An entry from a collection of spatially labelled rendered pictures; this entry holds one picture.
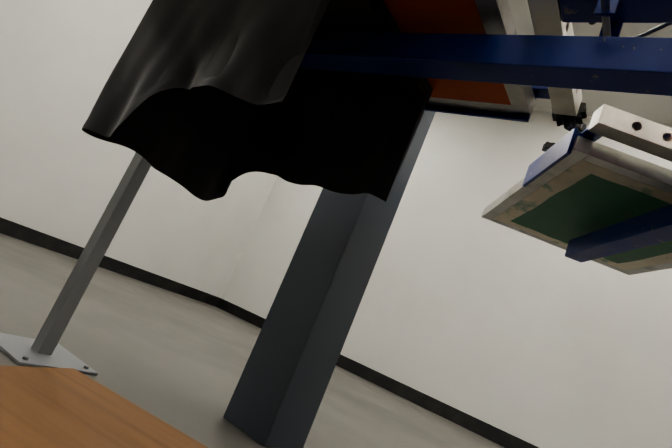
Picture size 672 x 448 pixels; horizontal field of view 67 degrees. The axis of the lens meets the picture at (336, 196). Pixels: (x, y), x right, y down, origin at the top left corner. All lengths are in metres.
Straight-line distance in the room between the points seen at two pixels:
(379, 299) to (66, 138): 3.13
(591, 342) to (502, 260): 0.96
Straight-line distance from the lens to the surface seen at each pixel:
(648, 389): 4.55
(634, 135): 1.30
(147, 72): 1.08
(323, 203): 1.60
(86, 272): 1.53
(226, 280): 6.13
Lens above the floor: 0.37
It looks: 13 degrees up
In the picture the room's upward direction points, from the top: 23 degrees clockwise
